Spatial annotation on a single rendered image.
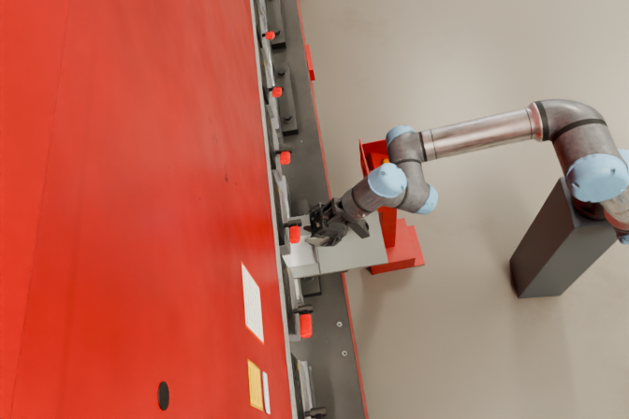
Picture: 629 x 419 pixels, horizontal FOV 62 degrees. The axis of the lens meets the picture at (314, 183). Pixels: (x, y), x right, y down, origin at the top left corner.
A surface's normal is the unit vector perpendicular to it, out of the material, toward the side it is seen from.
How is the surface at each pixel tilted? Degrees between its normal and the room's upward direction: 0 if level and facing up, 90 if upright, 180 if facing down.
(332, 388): 0
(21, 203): 90
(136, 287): 90
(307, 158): 0
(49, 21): 90
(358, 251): 0
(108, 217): 90
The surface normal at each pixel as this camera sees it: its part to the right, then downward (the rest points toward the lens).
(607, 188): 0.00, 0.82
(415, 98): -0.11, -0.47
